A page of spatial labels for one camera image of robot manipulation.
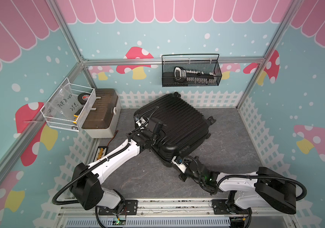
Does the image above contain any black hard-shell suitcase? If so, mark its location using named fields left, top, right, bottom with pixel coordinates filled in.
left=134, top=92, right=216, bottom=168

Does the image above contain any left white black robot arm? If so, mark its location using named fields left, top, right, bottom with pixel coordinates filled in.
left=52, top=106, right=163, bottom=214

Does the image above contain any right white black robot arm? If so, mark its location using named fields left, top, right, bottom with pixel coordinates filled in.
left=172, top=156, right=307, bottom=215

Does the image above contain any black connector board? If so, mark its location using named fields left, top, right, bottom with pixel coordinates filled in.
left=93, top=146, right=108, bottom=162

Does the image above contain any beige box brown lid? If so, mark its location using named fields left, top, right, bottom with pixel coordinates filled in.
left=82, top=88, right=121, bottom=139

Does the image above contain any socket wrench set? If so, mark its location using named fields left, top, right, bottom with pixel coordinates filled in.
left=173, top=67, right=216, bottom=85

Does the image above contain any black tape roll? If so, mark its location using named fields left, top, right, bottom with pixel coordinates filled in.
left=77, top=93, right=90, bottom=105

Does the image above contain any small green circuit board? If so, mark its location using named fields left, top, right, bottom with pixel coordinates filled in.
left=112, top=218, right=126, bottom=226

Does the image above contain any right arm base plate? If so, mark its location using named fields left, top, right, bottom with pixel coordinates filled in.
left=211, top=199, right=252, bottom=215

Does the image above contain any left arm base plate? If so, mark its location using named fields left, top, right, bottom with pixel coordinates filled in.
left=98, top=200, right=138, bottom=216

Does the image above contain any black wire mesh basket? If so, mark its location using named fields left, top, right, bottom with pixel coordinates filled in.
left=161, top=54, right=222, bottom=87

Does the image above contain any clear plastic wall bin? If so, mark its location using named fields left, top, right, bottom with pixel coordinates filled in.
left=40, top=78, right=96, bottom=132

